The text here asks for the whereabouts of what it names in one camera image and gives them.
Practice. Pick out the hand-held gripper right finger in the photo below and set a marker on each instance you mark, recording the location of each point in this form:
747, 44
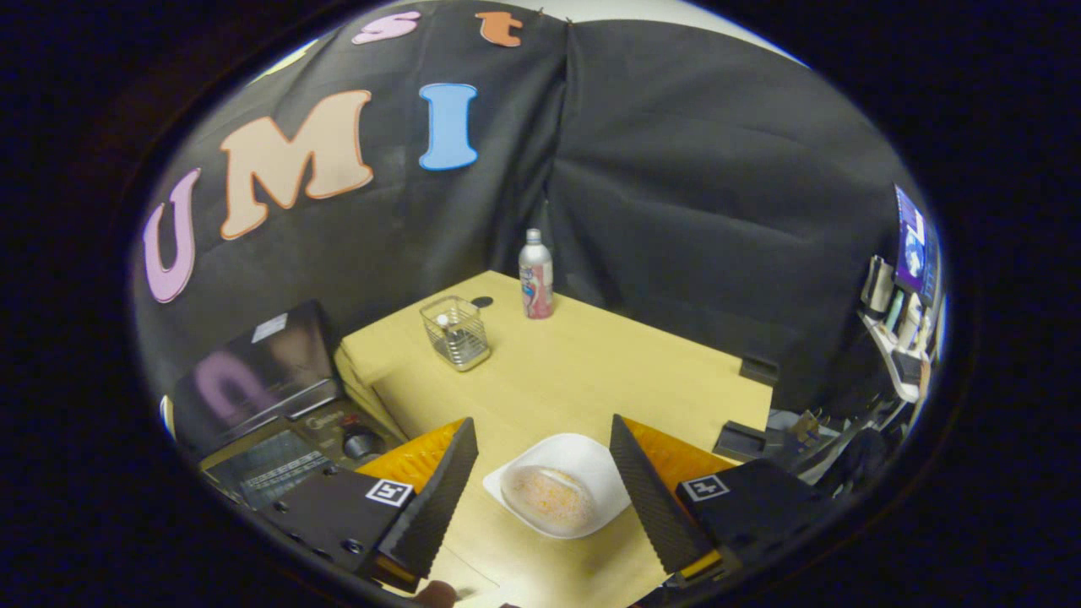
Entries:
650, 500

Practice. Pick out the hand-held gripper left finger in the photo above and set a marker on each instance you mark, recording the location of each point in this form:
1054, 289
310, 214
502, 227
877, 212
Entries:
439, 490

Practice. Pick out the round bread roll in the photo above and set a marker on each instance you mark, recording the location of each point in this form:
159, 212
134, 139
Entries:
547, 500

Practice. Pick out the black toaster oven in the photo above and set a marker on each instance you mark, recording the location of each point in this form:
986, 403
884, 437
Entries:
253, 371

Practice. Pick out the white plate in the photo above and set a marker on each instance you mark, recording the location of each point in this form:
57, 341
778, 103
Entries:
566, 452

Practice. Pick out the black table clamp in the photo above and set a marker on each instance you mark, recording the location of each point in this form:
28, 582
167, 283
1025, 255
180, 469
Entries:
758, 370
740, 441

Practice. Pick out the small white-capped tube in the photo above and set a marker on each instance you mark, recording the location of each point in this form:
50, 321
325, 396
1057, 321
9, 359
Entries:
442, 324

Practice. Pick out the dark equipment pile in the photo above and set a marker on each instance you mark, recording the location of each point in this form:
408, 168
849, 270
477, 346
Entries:
844, 456

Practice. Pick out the silver bottle with pink label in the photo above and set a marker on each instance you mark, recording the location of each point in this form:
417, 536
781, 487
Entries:
536, 283

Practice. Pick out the white rack with items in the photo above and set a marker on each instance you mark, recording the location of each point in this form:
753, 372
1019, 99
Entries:
895, 346

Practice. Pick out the black backdrop cloth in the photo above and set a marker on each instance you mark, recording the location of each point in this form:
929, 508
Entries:
676, 211

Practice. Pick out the computer monitor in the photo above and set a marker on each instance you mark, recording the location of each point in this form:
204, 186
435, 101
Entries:
912, 245

